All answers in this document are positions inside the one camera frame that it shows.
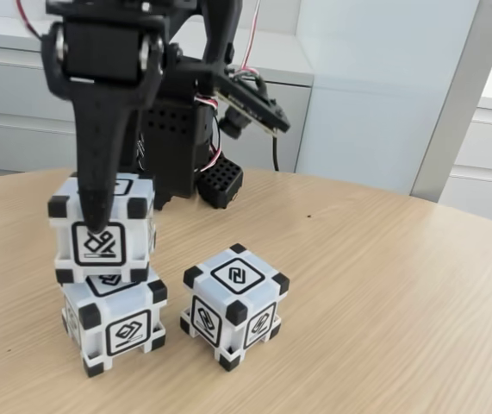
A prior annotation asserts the white cube crossed-lines symbol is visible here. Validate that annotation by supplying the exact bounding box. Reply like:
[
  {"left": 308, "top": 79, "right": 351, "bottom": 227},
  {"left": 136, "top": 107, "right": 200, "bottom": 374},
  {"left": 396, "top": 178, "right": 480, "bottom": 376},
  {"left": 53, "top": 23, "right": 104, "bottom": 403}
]
[{"left": 47, "top": 171, "right": 159, "bottom": 285}]

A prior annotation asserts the white cube N-shaped symbol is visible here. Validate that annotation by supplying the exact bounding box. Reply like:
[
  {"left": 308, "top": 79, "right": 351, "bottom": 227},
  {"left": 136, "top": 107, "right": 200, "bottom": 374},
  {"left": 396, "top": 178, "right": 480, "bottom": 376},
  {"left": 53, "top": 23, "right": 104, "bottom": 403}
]
[{"left": 179, "top": 243, "right": 292, "bottom": 372}]

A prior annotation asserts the white low cabinet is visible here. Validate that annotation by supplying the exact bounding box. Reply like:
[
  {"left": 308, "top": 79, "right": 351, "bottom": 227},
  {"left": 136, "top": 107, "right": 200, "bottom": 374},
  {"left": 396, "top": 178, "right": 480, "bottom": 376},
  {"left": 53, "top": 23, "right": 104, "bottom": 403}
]
[{"left": 0, "top": 15, "right": 315, "bottom": 181}]

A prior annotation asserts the white cube stacked-squares symbol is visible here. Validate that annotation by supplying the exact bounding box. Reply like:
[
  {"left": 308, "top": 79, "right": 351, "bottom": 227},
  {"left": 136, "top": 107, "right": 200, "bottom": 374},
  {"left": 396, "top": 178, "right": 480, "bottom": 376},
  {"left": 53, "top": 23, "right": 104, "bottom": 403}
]
[{"left": 59, "top": 267, "right": 169, "bottom": 380}]

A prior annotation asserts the white drawer unit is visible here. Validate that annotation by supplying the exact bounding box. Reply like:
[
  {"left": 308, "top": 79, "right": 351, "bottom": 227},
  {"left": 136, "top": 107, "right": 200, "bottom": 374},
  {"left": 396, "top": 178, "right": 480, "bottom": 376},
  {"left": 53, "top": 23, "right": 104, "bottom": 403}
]
[{"left": 438, "top": 64, "right": 492, "bottom": 229}]

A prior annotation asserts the white red servo cable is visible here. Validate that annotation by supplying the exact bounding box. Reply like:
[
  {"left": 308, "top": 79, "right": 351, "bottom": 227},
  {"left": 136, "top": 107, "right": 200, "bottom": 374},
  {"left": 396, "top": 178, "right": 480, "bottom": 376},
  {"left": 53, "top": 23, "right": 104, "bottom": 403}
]
[{"left": 15, "top": 0, "right": 45, "bottom": 42}]

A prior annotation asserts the camera module on black mount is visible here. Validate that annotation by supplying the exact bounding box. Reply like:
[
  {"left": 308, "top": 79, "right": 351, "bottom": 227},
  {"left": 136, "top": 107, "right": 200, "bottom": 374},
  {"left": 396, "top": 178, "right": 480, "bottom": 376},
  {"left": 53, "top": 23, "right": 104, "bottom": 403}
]
[{"left": 210, "top": 64, "right": 292, "bottom": 141}]

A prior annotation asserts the black camera cable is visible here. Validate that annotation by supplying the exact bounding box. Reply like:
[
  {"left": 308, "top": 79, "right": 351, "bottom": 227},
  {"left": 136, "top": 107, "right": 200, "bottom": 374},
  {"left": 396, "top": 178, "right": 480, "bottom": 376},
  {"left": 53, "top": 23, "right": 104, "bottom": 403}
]
[{"left": 271, "top": 131, "right": 282, "bottom": 172}]

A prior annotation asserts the grey metal post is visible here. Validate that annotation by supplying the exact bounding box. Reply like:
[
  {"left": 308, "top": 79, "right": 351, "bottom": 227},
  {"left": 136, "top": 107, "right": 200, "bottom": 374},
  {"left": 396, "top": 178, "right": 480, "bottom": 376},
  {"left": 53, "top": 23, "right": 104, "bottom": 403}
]
[{"left": 411, "top": 0, "right": 492, "bottom": 204}]

